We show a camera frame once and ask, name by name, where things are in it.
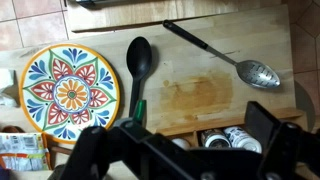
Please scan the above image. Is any colourful floral plate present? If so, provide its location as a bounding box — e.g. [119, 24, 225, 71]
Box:
[18, 43, 122, 145]

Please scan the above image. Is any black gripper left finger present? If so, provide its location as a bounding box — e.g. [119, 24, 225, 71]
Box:
[58, 118, 201, 180]

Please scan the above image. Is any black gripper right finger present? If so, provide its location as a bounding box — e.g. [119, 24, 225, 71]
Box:
[244, 101, 320, 180]

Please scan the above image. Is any white spice jar silver cap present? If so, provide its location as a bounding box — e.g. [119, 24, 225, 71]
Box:
[223, 125, 263, 154]

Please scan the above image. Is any small dark label spice jar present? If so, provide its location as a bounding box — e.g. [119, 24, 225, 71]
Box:
[200, 128, 232, 149]

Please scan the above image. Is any white tissue paper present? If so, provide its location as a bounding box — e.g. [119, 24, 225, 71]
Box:
[0, 68, 18, 108]

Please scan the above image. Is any slotted metal spoon black handle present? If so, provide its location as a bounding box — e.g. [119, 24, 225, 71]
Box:
[162, 19, 282, 90]

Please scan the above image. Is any wooden tray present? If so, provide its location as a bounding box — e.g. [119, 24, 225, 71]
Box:
[146, 107, 309, 149]

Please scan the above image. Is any black plastic spoon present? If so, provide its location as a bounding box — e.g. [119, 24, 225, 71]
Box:
[125, 35, 154, 118]

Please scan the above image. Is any tall white lidded container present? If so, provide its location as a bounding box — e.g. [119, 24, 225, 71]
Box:
[171, 137, 192, 151]

